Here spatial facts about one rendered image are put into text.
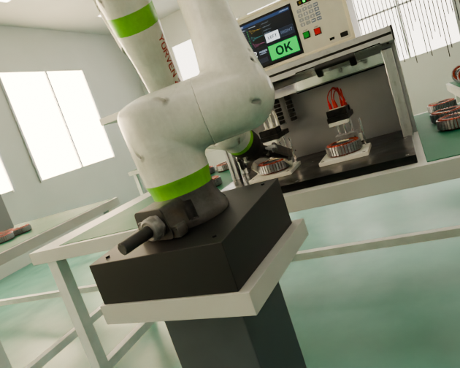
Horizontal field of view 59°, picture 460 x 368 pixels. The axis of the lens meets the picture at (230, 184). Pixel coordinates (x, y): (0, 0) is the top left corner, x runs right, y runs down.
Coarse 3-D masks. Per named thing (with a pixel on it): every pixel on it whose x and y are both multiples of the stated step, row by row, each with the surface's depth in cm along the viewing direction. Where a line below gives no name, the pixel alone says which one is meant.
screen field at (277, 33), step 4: (292, 24) 138; (280, 28) 140; (284, 28) 139; (288, 28) 139; (292, 28) 138; (272, 32) 141; (276, 32) 141; (280, 32) 140; (284, 32) 140; (288, 32) 139; (292, 32) 139; (268, 36) 142; (272, 36) 141; (276, 36) 141; (280, 36) 140; (284, 36) 140; (268, 40) 142; (272, 40) 142
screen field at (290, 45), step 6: (294, 36) 139; (282, 42) 141; (288, 42) 140; (294, 42) 139; (270, 48) 143; (276, 48) 142; (282, 48) 141; (288, 48) 141; (294, 48) 140; (270, 54) 143; (276, 54) 143; (282, 54) 142; (288, 54) 141
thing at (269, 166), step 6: (264, 162) 143; (270, 162) 143; (276, 162) 135; (282, 162) 135; (258, 168) 138; (264, 168) 136; (270, 168) 136; (276, 168) 136; (282, 168) 136; (264, 174) 137
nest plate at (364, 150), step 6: (366, 144) 133; (360, 150) 125; (366, 150) 122; (324, 156) 136; (342, 156) 125; (348, 156) 123; (354, 156) 122; (360, 156) 122; (324, 162) 126; (330, 162) 125; (336, 162) 125
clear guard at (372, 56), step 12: (372, 48) 110; (360, 60) 110; (372, 60) 108; (300, 72) 119; (312, 72) 116; (324, 72) 114; (336, 72) 112; (348, 72) 110; (360, 72) 108; (300, 84) 116; (312, 84) 114; (324, 84) 112
